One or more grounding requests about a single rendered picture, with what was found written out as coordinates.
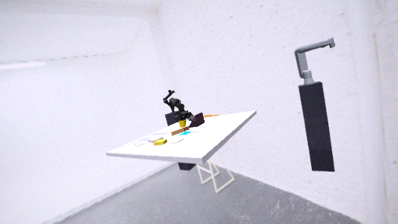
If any yellow rectangular block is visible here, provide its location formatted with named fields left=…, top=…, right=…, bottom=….
left=153, top=139, right=168, bottom=146

